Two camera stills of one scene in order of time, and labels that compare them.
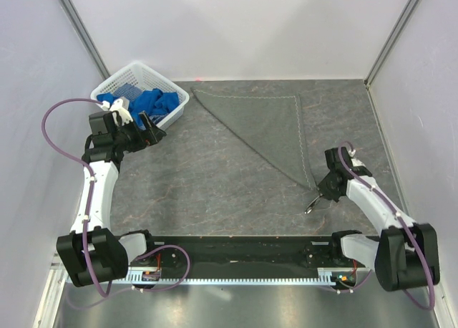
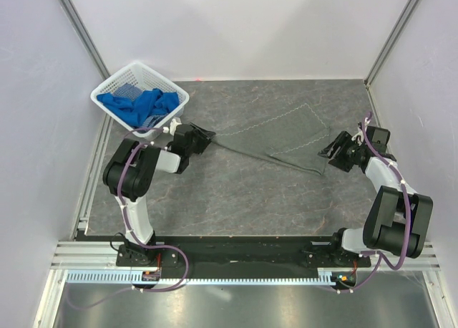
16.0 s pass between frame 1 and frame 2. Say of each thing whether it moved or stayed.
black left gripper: moved
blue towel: stayed
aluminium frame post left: stayed
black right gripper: moved
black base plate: stayed
